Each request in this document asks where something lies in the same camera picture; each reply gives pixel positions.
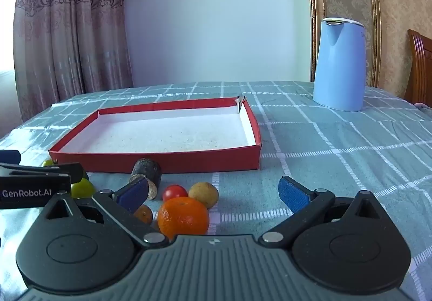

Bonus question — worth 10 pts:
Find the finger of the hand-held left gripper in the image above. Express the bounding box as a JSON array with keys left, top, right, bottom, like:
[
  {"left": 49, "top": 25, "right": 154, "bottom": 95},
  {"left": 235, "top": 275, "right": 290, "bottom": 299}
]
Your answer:
[
  {"left": 0, "top": 150, "right": 22, "bottom": 164},
  {"left": 0, "top": 162, "right": 85, "bottom": 184}
]

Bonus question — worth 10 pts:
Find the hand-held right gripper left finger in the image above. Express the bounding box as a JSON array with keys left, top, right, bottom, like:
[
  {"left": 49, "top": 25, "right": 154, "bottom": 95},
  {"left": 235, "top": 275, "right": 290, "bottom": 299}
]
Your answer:
[{"left": 42, "top": 177, "right": 169, "bottom": 248}]

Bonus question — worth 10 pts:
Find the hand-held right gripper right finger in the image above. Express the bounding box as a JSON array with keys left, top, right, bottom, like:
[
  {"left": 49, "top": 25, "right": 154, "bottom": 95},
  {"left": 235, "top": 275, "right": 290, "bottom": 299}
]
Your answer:
[{"left": 259, "top": 176, "right": 389, "bottom": 248}]

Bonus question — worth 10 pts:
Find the red cherry tomato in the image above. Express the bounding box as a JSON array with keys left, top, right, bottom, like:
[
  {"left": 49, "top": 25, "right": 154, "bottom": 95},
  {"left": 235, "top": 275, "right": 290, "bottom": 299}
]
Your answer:
[
  {"left": 162, "top": 184, "right": 189, "bottom": 202},
  {"left": 134, "top": 204, "right": 153, "bottom": 224}
]

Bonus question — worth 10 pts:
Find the dark eggplant piece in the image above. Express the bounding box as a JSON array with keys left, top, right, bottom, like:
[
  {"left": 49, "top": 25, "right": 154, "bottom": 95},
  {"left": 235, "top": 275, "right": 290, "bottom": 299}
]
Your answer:
[{"left": 130, "top": 158, "right": 163, "bottom": 201}]

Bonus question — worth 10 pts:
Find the round green fruit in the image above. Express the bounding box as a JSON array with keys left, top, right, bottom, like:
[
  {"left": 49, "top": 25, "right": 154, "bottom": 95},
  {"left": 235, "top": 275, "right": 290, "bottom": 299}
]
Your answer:
[{"left": 70, "top": 177, "right": 96, "bottom": 199}]

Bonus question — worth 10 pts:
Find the orange tangerine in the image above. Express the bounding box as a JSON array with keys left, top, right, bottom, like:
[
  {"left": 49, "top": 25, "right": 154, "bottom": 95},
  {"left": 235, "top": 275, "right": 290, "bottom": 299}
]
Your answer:
[{"left": 157, "top": 196, "right": 210, "bottom": 241}]

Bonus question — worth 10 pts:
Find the brown round longan fruit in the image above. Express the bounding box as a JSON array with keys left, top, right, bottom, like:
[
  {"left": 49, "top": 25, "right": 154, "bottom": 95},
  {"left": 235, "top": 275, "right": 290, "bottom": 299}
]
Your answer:
[{"left": 188, "top": 182, "right": 220, "bottom": 210}]

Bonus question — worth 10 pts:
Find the red cardboard box tray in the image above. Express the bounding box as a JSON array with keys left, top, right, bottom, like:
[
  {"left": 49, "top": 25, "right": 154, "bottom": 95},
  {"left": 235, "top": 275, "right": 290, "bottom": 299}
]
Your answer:
[{"left": 49, "top": 97, "right": 263, "bottom": 174}]

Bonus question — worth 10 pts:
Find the green checkered tablecloth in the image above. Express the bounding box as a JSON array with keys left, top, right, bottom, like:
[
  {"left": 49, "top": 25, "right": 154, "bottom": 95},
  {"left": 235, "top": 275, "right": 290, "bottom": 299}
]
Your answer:
[{"left": 0, "top": 81, "right": 432, "bottom": 301}]

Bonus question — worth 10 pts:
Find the light blue electric kettle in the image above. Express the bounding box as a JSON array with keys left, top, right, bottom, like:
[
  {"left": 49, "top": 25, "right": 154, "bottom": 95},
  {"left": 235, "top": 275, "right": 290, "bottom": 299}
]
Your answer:
[{"left": 312, "top": 17, "right": 367, "bottom": 113}]

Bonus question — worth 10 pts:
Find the pink patterned curtain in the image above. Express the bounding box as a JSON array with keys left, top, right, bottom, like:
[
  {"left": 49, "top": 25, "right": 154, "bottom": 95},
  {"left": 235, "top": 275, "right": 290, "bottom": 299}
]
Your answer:
[{"left": 13, "top": 0, "right": 136, "bottom": 124}]

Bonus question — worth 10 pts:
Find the brown wooden chair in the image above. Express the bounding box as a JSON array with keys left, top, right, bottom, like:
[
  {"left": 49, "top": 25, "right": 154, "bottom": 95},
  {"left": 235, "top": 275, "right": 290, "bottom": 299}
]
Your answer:
[{"left": 403, "top": 29, "right": 432, "bottom": 107}]

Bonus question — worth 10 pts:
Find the gold wall frame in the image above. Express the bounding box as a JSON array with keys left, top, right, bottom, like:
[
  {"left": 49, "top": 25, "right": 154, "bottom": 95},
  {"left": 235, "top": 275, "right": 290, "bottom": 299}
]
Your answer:
[{"left": 304, "top": 0, "right": 383, "bottom": 89}]

